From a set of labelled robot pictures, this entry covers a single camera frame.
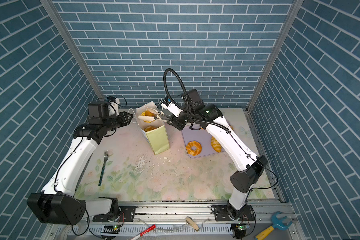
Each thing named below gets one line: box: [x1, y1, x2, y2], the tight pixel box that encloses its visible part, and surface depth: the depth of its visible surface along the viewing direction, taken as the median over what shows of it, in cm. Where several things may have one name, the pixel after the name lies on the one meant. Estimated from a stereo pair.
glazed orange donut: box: [186, 140, 202, 156], surface depth 99 cm
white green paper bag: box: [135, 101, 170, 155], surface depth 82 cm
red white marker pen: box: [131, 224, 156, 240], surface depth 69 cm
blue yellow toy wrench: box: [254, 211, 293, 240], surface depth 71 cm
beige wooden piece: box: [185, 216, 200, 232], surface depth 71 cm
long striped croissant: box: [210, 136, 222, 153], surface depth 98 cm
